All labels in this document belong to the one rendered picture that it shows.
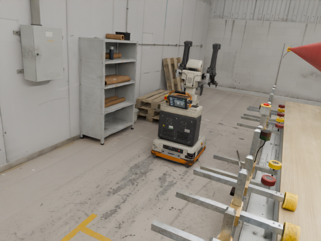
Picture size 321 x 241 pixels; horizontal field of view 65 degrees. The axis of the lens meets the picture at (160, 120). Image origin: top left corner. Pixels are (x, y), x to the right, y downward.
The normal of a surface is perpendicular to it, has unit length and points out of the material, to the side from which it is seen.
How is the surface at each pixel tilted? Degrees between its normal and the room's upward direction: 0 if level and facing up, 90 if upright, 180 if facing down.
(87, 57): 90
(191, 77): 82
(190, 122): 90
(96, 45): 90
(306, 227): 0
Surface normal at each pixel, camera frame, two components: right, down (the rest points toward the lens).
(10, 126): 0.89, 0.21
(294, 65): -0.44, 0.25
